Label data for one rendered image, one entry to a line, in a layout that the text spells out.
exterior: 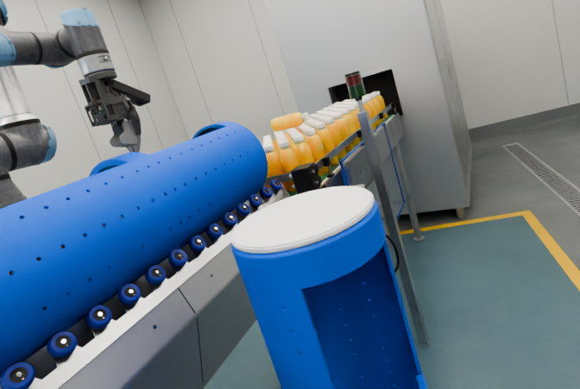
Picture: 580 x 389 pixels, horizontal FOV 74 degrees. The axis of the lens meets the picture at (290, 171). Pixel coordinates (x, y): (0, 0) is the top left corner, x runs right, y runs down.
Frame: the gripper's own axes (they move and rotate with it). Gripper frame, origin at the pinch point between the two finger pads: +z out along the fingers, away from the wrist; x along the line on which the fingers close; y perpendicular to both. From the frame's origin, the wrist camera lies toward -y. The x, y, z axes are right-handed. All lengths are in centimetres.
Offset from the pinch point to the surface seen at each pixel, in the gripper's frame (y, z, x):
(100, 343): 34.1, 30.9, 11.8
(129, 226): 21.0, 13.5, 14.4
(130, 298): 25.2, 27.4, 11.8
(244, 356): -65, 123, -56
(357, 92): -78, 5, 37
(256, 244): 22, 19, 44
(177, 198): 6.5, 13.2, 14.4
